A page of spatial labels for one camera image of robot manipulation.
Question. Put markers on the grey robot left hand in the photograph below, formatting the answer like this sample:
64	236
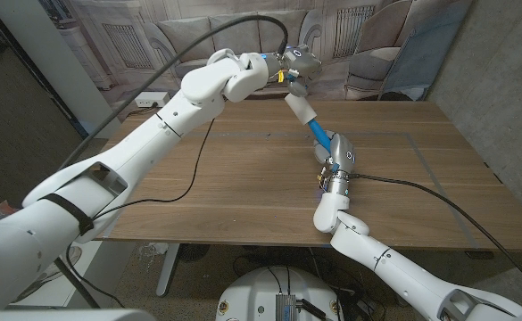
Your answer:
303	62

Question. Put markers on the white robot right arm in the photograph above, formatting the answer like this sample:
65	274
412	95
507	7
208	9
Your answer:
399	272

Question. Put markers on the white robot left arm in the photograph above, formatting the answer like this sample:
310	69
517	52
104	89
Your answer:
153	138

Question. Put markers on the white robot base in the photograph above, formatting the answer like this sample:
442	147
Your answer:
251	294

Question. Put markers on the printed living room backdrop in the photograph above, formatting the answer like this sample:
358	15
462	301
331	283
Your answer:
376	44

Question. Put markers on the wooden table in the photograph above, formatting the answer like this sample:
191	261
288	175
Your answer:
265	200

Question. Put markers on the white power outlet box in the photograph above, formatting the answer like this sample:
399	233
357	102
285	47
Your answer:
149	99

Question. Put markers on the silver module on base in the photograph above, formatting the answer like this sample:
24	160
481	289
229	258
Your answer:
285	307

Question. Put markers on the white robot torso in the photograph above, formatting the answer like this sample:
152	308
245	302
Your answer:
64	315

